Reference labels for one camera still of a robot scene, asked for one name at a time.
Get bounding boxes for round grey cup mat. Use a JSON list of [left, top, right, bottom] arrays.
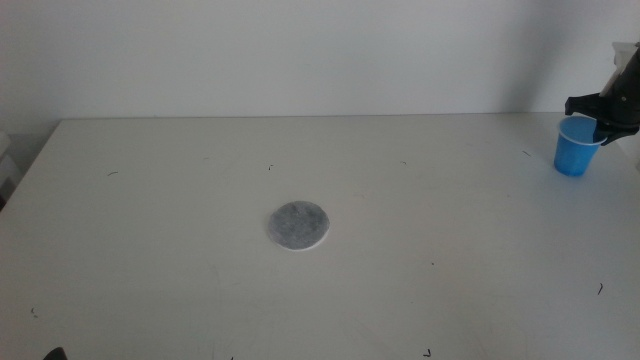
[[266, 200, 332, 252]]

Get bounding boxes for blue plastic cup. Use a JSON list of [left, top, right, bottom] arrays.
[[553, 115, 608, 178]]

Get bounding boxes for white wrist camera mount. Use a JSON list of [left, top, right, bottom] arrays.
[[598, 41, 640, 99]]

